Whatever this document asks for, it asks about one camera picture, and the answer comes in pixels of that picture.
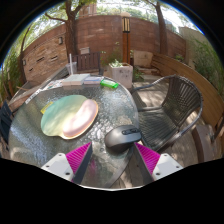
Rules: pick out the large forked tree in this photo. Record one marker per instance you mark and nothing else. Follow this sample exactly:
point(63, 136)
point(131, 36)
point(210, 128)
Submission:
point(70, 33)

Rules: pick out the concrete planter with plant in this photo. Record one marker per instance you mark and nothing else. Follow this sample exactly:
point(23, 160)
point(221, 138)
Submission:
point(121, 75)

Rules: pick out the black metal chair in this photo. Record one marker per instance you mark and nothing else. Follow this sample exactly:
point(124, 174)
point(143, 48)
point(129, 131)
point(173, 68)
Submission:
point(5, 121)

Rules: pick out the tall slender tree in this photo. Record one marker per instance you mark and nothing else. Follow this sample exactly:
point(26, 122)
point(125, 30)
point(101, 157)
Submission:
point(162, 31)

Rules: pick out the wall lantern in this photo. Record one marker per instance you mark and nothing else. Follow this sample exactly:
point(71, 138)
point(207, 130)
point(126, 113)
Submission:
point(60, 40)
point(24, 62)

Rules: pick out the dark wicker armchair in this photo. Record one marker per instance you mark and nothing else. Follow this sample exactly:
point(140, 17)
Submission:
point(160, 125)

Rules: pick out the pastel rainbow mouse pad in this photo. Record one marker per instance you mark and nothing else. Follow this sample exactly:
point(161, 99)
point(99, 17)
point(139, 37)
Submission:
point(65, 116)

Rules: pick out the white printed strip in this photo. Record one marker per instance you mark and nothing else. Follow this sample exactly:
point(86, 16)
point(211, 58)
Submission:
point(33, 96)

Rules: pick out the stone water trough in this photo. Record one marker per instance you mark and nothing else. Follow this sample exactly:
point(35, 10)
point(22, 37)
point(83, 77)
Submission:
point(36, 85)

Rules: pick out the beige stone block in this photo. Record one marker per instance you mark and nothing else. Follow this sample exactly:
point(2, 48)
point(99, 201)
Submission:
point(143, 59)

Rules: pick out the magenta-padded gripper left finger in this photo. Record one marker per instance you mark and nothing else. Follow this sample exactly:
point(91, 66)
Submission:
point(77, 156)

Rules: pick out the green plastic box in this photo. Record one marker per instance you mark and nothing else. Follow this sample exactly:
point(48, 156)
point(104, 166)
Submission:
point(109, 84)

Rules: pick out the dark grey computer mouse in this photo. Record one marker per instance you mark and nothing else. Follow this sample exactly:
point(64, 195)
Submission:
point(121, 137)

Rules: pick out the grey wall box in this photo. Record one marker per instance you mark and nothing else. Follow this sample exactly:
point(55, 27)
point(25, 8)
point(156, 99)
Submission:
point(84, 50)

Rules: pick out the dark wooden slatted chair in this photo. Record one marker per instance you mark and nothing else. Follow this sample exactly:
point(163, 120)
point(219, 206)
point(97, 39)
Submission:
point(87, 61)

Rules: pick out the wooden lantern lamp post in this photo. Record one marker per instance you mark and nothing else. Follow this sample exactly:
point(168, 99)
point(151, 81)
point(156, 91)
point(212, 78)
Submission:
point(126, 40)

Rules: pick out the blue and white booklet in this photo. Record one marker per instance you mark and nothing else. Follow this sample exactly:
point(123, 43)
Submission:
point(94, 80)

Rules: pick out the clear plastic cup with straw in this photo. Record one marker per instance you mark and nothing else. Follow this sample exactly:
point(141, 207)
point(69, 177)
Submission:
point(71, 68)

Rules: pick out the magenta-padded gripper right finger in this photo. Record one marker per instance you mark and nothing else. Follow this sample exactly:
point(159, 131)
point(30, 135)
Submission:
point(150, 158)

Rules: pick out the curved wooden bench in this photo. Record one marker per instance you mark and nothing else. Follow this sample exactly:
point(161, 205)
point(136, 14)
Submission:
point(196, 88)

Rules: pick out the thin leaning tree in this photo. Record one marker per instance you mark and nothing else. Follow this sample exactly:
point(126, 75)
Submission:
point(22, 56)

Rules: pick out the colourful printed magazine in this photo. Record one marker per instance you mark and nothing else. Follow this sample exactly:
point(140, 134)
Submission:
point(53, 84)

